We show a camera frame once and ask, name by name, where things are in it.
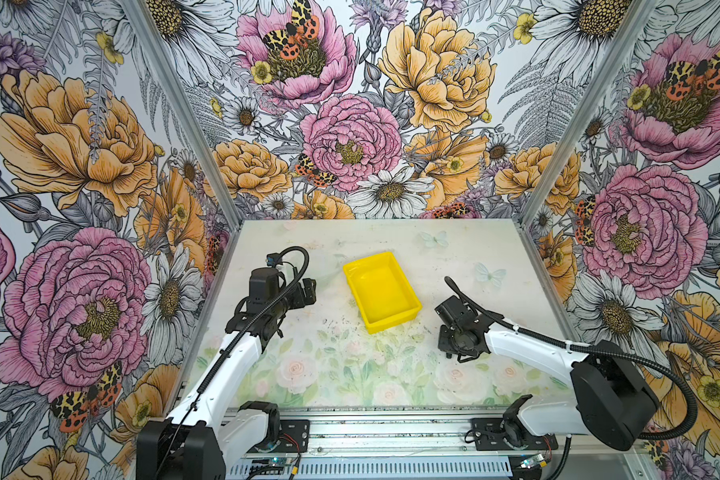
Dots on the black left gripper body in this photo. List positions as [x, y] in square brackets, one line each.
[294, 297]

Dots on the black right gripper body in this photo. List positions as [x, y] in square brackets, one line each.
[450, 343]

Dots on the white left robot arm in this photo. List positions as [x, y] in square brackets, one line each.
[194, 441]

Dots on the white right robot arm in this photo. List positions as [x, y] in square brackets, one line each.
[606, 397]

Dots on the yellow plastic bin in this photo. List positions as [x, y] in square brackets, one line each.
[382, 292]

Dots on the perforated metal vent strip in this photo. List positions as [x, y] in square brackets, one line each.
[486, 467]

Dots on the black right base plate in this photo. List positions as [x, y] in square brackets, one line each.
[495, 434]

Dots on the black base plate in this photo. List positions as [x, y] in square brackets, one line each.
[495, 434]
[293, 438]

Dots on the aluminium front rail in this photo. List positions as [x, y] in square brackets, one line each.
[385, 434]

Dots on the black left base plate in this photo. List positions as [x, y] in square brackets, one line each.
[293, 438]

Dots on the aluminium corner post right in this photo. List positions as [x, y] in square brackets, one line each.
[622, 45]

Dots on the aluminium corner post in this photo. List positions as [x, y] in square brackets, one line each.
[622, 45]
[160, 60]

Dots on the aluminium corner post left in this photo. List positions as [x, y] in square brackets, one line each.
[160, 60]

